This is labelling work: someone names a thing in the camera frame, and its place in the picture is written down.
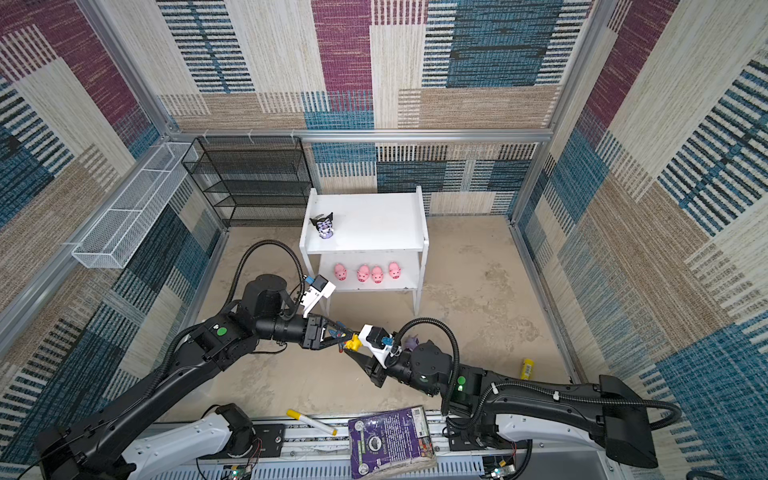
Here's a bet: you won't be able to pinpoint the white wire mesh basket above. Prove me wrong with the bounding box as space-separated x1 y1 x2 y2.
72 142 190 269

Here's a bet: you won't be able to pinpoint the purple toy package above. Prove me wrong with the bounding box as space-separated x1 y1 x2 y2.
347 406 438 479

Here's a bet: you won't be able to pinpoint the black wire mesh shelf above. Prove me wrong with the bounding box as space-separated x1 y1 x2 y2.
181 136 314 227

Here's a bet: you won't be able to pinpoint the white two-tier shelf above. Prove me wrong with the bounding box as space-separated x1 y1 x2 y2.
299 187 430 313

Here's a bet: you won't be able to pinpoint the purple toy figure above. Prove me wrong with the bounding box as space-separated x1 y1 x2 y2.
402 336 419 351

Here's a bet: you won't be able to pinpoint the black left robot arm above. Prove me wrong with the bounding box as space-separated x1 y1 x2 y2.
35 274 353 479

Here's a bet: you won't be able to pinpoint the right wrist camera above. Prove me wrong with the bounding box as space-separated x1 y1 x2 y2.
358 324 401 369

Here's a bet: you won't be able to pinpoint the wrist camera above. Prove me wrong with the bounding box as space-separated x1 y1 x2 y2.
358 324 401 369
300 275 336 318

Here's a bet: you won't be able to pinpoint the yellow small bottle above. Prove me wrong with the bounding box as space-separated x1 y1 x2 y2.
520 358 535 380

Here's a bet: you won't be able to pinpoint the yellow white marker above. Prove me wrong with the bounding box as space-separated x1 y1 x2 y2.
286 409 338 437

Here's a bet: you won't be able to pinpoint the pink pig toy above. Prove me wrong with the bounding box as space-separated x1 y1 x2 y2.
357 264 371 283
388 262 402 280
371 266 384 284
334 263 348 281

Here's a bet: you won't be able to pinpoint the black purple Kuromi figurine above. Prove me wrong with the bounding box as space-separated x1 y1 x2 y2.
310 212 334 240

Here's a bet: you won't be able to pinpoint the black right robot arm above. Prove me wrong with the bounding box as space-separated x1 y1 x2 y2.
344 341 661 469

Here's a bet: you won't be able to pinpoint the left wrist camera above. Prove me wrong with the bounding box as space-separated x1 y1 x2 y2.
300 275 336 318

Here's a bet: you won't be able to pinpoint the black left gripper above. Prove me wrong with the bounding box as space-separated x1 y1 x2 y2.
257 313 353 352

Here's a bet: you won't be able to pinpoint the yellow toy figure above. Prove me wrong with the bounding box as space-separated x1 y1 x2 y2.
344 334 362 352

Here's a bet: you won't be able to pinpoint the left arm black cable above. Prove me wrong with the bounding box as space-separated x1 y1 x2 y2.
224 239 307 319

